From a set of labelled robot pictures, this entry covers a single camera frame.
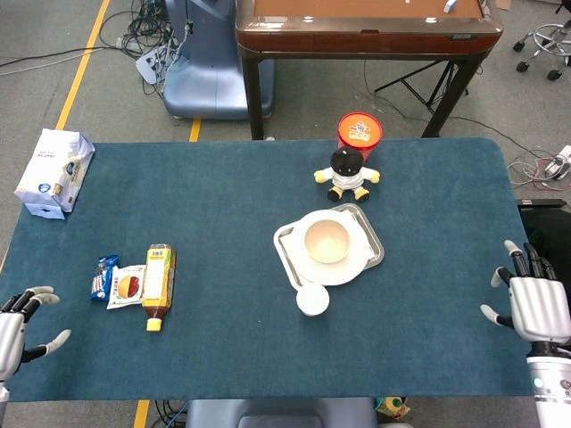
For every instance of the black case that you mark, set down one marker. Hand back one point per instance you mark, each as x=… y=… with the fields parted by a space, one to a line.
x=548 y=227

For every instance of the brown mahjong table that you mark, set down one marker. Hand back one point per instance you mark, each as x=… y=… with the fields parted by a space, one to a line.
x=357 y=38

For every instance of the beige bowl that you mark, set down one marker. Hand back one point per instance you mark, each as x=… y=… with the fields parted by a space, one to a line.
x=327 y=243

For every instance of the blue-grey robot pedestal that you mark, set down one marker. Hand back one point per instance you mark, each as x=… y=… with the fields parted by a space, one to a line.
x=214 y=80

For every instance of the black-headed plush doll white coat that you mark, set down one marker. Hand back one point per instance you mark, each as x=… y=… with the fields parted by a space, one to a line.
x=348 y=176

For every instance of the yellow-green bottle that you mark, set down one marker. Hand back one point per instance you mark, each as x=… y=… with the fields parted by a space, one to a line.
x=392 y=408

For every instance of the chrome office chair base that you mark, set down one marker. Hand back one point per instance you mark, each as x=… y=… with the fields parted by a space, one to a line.
x=554 y=75

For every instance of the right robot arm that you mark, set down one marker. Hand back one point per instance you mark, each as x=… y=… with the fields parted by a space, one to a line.
x=553 y=392

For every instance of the white snack bag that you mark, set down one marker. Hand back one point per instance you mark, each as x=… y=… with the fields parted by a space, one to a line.
x=53 y=169

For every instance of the red lidded tub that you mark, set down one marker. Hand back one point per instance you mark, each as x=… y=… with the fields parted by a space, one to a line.
x=359 y=129

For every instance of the grey robot body base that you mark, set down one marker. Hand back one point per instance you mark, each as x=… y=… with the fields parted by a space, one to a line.
x=276 y=414

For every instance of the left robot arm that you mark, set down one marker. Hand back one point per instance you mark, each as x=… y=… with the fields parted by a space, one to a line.
x=2 y=399

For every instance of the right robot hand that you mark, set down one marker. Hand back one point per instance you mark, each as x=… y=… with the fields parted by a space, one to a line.
x=540 y=307

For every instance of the white power strip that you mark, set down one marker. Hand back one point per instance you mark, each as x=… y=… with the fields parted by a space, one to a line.
x=149 y=64
x=557 y=165

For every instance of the black tripod stand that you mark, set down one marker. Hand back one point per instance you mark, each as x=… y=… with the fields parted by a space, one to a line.
x=431 y=106

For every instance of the blue snack packet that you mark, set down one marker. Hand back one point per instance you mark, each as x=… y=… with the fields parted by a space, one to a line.
x=102 y=278

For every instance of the single white-blue mahjong tile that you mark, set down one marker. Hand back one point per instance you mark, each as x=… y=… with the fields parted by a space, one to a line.
x=450 y=5

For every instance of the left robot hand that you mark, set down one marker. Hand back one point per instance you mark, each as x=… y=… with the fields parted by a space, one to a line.
x=11 y=339

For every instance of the white paper cup green print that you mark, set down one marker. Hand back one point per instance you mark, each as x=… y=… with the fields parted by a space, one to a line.
x=312 y=299

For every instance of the blue felt table cover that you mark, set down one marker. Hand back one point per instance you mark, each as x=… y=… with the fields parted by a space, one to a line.
x=223 y=200

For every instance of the tea bottle yellow cap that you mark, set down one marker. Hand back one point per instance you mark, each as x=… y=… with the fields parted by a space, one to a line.
x=156 y=281

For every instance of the silver metal tray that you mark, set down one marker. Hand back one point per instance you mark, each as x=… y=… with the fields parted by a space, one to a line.
x=378 y=254

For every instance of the white round plate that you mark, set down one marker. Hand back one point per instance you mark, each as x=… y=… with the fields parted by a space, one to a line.
x=334 y=274

